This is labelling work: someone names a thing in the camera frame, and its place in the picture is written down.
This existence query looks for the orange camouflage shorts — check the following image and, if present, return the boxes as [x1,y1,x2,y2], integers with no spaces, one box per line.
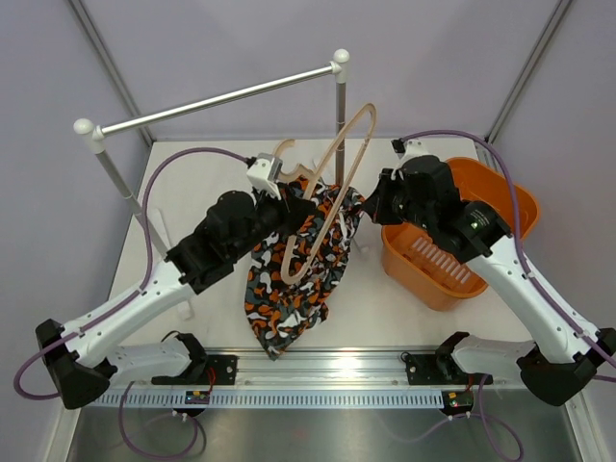
[244,181,365,361]

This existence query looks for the rack post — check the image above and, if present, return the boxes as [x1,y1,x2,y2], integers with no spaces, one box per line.
[334,79,348,187]
[95,150,167,255]

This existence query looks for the right rack post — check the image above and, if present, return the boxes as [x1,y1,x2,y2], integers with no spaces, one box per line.
[334,79,348,187]

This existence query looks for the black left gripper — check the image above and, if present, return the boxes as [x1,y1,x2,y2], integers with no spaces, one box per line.
[229,181,316,261]

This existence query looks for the left rack post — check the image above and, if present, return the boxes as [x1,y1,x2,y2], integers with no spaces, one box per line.
[95,150,167,255]

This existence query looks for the orange plastic basket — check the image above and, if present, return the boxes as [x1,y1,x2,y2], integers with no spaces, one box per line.
[381,157,541,312]

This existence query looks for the wrist white camera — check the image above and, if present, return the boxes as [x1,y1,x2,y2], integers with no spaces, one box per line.
[246,153,283,200]
[391,139,428,168]

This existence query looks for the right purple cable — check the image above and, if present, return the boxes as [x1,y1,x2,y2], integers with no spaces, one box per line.
[384,129,616,461]

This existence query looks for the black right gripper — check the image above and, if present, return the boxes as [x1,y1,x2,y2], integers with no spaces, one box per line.
[363,168,435,233]

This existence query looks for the beige wooden hanger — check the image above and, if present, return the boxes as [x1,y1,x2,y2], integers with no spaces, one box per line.
[271,101,377,286]

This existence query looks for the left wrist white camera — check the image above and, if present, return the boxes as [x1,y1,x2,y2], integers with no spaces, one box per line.
[246,153,283,200]

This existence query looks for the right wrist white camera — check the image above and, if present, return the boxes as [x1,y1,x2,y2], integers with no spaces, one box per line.
[391,139,428,168]

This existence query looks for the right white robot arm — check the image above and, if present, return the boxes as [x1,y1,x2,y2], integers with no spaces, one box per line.
[363,155,615,406]

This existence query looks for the right rack foot base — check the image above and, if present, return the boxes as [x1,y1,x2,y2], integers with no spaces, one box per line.
[312,156,372,255]

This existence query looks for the aluminium slotted rail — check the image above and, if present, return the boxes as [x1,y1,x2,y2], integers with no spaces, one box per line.
[94,388,445,409]

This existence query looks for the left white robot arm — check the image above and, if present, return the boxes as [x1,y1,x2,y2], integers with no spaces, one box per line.
[36,189,316,410]

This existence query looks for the silver clothes rack rail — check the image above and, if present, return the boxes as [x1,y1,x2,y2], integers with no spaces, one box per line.
[72,48,350,154]

